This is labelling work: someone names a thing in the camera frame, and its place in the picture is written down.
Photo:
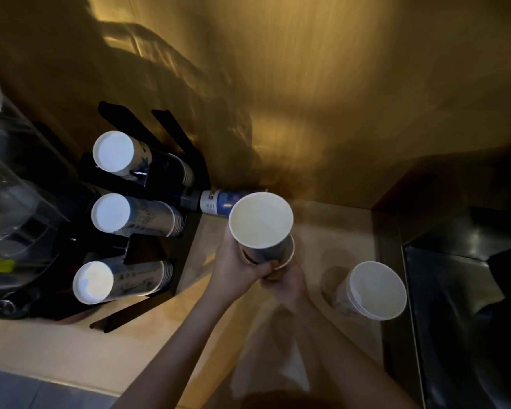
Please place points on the person's right hand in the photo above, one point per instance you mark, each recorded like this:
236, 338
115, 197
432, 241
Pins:
288, 287

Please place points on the person's left hand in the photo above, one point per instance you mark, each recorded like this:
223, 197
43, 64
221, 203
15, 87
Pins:
232, 270

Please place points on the person's right fingers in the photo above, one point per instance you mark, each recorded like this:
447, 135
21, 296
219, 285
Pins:
271, 281

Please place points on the person's left thumb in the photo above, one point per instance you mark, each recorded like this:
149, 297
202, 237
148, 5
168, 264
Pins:
265, 269

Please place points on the blue print paper cup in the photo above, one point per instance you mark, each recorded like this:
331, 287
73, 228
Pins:
260, 223
286, 255

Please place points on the person's left forearm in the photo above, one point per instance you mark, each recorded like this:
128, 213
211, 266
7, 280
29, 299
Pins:
174, 357

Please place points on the person's right forearm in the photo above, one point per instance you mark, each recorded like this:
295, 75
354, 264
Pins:
349, 362

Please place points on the blue and white can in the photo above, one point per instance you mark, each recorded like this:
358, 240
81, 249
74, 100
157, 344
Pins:
215, 202

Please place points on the stack of white paper cups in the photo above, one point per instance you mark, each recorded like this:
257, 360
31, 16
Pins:
372, 291

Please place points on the black cup holder rack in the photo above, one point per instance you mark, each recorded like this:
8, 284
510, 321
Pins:
153, 251

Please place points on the stack of printed paper cups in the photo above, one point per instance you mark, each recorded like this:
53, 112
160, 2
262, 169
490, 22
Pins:
132, 215
119, 154
110, 280

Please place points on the stainless steel sink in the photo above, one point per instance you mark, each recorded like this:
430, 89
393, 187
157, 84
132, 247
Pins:
451, 302

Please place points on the dark machine base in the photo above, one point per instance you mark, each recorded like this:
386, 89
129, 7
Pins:
30, 300

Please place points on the clear plastic container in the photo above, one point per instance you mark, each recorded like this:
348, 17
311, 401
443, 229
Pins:
21, 178

